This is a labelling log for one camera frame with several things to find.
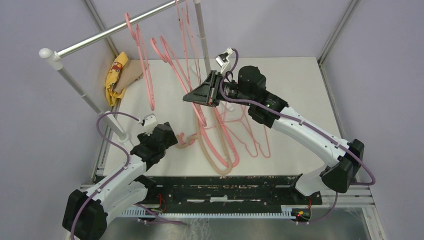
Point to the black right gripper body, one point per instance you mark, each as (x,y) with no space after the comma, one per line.
(214,94)

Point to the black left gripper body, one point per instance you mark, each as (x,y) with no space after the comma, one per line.
(172,141)

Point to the pink plastic hanger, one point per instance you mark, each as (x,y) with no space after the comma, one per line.
(168,56)
(143,57)

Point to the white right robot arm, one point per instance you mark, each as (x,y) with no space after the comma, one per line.
(341,157)

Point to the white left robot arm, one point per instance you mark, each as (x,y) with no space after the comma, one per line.
(88,213)

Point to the pink plastic hanger lowest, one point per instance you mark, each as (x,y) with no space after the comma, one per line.
(220,132)

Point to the beige cloth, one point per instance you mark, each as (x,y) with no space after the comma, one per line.
(132,71)

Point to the yellow patterned cloth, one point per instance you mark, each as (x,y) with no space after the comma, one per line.
(112,79)

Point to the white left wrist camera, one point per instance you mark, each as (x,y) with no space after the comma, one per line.
(149,121)

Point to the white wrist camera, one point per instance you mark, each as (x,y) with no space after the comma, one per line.
(149,121)
(223,60)

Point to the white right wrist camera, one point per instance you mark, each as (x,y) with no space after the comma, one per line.
(223,60)

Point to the grey right rack post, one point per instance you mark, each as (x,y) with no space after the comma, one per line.
(202,34)

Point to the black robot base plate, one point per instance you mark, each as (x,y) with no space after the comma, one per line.
(226,194)

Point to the silver horizontal rack rail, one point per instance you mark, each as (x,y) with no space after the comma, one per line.
(116,28)

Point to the white left rack post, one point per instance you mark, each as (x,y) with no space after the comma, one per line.
(53,59)

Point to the white slotted cable duct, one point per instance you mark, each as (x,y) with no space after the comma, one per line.
(139,212)

